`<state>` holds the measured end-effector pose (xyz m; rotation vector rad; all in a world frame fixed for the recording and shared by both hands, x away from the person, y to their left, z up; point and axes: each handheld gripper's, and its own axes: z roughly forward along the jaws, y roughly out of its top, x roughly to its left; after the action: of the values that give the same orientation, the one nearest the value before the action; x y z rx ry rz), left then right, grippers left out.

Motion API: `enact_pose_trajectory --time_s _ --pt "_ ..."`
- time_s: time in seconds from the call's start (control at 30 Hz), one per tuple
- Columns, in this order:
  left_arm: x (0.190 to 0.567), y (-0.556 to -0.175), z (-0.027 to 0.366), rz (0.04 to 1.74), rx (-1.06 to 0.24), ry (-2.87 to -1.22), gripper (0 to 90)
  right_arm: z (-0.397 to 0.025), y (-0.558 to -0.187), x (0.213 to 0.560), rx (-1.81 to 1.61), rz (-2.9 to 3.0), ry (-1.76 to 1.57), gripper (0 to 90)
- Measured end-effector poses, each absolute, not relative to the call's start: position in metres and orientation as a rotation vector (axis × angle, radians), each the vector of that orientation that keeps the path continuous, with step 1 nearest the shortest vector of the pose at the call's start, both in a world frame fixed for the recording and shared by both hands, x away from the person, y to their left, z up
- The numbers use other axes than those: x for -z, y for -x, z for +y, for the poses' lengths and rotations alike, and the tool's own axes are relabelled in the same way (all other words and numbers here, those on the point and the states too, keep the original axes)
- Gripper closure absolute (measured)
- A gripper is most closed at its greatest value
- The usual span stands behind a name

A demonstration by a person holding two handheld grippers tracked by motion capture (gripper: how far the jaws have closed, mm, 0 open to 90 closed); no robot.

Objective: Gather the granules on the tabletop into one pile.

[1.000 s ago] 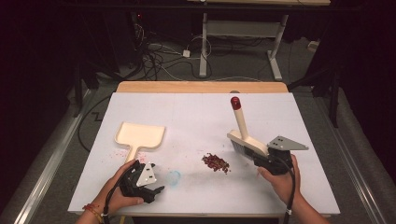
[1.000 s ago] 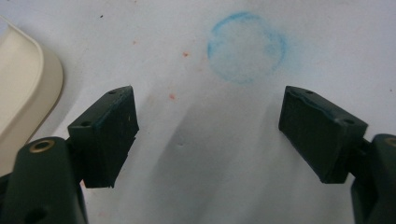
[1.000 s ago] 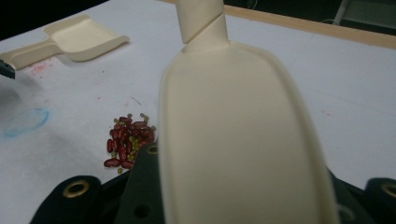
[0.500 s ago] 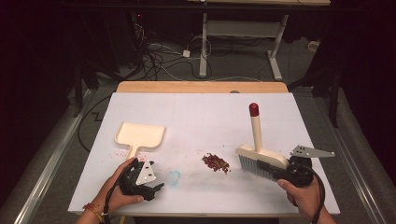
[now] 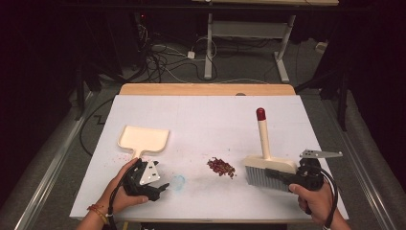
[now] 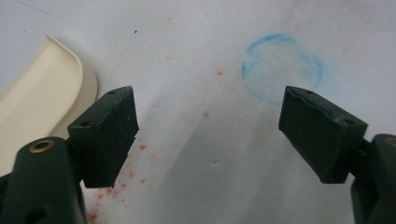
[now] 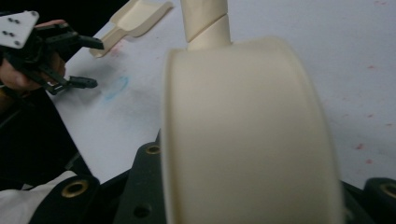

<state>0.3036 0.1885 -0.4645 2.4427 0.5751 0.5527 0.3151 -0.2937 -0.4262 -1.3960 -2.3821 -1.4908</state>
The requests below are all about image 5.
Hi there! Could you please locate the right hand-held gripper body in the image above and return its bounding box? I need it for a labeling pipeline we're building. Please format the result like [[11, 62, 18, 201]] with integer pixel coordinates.
[[291, 149, 344, 192]]

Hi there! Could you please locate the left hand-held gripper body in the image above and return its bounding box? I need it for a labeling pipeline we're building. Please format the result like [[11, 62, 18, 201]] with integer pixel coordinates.
[[123, 158, 161, 196]]

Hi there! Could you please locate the cream plastic dustpan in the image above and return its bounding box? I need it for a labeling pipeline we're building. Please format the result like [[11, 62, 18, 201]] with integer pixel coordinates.
[[117, 125, 170, 160]]

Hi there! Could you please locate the cream brush with red tip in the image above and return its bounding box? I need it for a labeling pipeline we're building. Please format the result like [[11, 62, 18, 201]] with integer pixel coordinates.
[[243, 107, 300, 194]]

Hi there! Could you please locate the pile of red kidney beans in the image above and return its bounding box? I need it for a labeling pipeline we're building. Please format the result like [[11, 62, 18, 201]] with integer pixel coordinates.
[[206, 156, 237, 179]]

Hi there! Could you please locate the person's right hand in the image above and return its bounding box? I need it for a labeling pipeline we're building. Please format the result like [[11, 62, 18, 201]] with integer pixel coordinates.
[[288, 183, 334, 225]]

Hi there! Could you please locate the person's left hand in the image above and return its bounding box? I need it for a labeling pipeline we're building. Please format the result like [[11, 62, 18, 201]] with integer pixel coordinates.
[[101, 157, 149, 215]]

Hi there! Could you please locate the white foam board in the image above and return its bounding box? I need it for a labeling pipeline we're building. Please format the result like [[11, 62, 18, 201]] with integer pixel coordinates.
[[69, 94, 350, 223]]

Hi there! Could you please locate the black metal stand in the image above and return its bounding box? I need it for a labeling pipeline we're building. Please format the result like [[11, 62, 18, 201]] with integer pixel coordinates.
[[74, 57, 103, 122], [294, 60, 350, 132]]

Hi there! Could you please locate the wooden table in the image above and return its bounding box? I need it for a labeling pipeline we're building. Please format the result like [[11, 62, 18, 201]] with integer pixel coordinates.
[[119, 83, 297, 97]]

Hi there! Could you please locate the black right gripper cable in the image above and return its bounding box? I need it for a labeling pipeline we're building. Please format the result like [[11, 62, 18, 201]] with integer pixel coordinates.
[[305, 164, 339, 230]]

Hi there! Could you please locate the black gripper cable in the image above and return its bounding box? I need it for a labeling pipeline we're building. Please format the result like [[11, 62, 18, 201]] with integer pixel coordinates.
[[305, 164, 339, 230], [106, 164, 142, 230]]

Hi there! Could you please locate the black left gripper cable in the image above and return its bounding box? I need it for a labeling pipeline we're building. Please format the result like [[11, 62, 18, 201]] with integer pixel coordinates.
[[106, 164, 142, 230]]

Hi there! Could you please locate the aluminium floor rail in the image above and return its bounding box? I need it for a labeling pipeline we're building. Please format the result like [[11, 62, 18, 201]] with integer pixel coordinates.
[[320, 99, 401, 230], [12, 91, 97, 230]]

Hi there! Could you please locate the red and gold bracelet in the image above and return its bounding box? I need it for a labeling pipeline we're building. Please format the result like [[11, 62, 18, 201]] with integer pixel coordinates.
[[86, 203, 110, 225]]

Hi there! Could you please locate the black floor cable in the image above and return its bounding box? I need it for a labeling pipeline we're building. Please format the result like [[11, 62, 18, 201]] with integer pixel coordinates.
[[79, 95, 117, 158]]

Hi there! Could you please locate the tangle of floor cables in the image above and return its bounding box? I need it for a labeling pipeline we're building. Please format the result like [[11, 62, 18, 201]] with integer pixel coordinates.
[[135, 23, 221, 84]]

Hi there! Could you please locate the white desk frame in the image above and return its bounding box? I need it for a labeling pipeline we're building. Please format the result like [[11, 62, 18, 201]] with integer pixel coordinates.
[[191, 0, 340, 84]]

